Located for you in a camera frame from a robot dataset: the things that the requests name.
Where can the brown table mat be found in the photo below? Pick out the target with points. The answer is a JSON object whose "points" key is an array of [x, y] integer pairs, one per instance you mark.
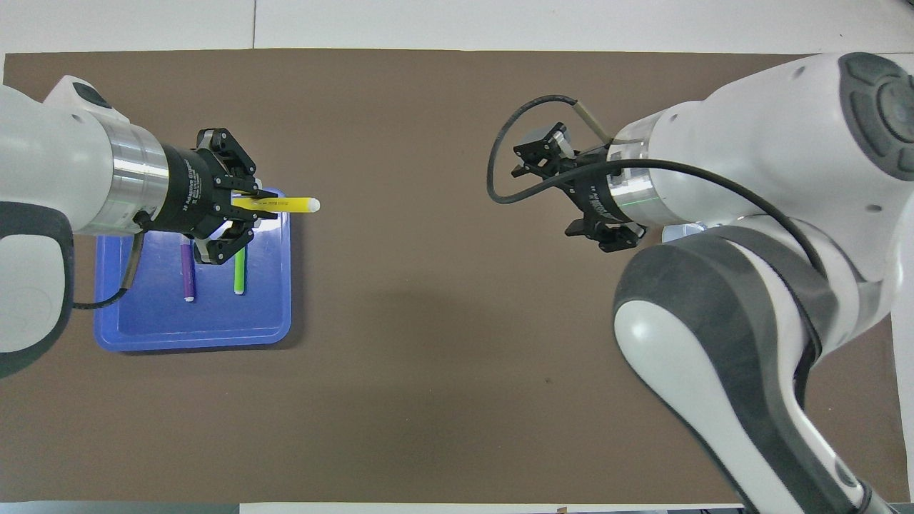
{"points": [[428, 357]]}

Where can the blue plastic tray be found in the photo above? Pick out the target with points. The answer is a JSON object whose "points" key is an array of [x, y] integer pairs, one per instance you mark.
{"points": [[214, 318]]}

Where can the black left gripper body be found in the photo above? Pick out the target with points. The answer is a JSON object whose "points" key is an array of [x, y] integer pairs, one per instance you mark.
{"points": [[186, 189]]}

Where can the translucent plastic cup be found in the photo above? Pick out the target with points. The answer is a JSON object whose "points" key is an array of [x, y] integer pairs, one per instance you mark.
{"points": [[682, 232]]}

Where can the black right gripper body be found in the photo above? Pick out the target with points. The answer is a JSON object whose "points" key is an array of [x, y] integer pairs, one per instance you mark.
{"points": [[600, 203]]}

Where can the green pen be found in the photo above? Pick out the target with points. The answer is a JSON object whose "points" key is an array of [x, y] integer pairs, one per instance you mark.
{"points": [[240, 275]]}

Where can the purple pen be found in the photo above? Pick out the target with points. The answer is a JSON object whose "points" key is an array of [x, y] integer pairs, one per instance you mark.
{"points": [[188, 278]]}

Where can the yellow pen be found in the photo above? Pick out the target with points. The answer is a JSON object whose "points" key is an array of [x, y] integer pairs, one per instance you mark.
{"points": [[296, 204]]}

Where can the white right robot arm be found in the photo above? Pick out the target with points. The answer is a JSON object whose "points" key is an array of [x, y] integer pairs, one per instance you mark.
{"points": [[750, 143]]}

